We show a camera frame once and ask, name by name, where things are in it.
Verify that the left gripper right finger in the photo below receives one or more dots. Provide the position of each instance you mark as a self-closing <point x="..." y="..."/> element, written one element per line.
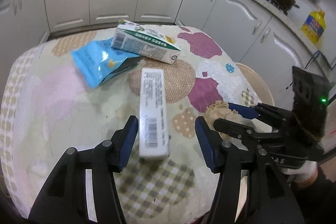
<point x="217" y="156"/>

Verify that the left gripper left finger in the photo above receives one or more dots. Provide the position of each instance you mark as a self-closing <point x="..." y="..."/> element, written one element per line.
<point x="112" y="155"/>

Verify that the small white green box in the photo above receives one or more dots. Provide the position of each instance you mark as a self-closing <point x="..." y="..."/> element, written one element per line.
<point x="153" y="131"/>

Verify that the beige paper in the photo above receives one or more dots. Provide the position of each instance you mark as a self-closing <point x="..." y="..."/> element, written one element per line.
<point x="221" y="113"/>

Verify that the blue snack bag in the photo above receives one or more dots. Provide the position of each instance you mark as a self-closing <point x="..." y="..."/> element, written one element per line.
<point x="98" y="61"/>

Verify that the green white milk carton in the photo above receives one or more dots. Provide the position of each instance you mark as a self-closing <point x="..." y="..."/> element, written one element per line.
<point x="147" y="42"/>

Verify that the right gloved hand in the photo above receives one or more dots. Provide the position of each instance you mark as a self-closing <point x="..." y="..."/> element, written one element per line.
<point x="305" y="174"/>

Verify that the patterned tablecloth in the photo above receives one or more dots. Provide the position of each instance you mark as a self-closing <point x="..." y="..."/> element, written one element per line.
<point x="47" y="107"/>

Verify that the yellow oil bottle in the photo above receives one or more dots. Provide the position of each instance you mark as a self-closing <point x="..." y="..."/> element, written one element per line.
<point x="314" y="25"/>

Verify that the white lower cabinets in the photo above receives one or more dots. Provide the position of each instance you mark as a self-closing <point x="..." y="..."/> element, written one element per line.
<point x="252" y="32"/>

